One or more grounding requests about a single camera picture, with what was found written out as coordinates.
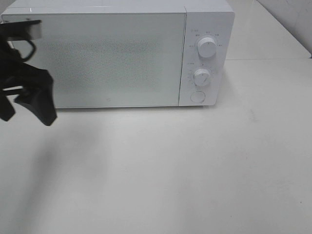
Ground round white door button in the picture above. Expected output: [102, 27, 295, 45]
[191, 91, 206, 103]

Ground white microwave knob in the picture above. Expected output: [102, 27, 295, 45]
[193, 68, 212, 87]
[197, 36, 217, 59]

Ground white microwave oven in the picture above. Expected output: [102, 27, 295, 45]
[1, 0, 235, 106]

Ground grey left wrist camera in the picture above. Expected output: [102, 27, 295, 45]
[0, 20, 42, 41]

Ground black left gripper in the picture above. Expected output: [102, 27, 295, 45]
[0, 37, 57, 126]

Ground white microwave door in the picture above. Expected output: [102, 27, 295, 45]
[2, 13, 186, 108]

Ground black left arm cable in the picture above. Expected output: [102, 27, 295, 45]
[7, 39, 37, 60]

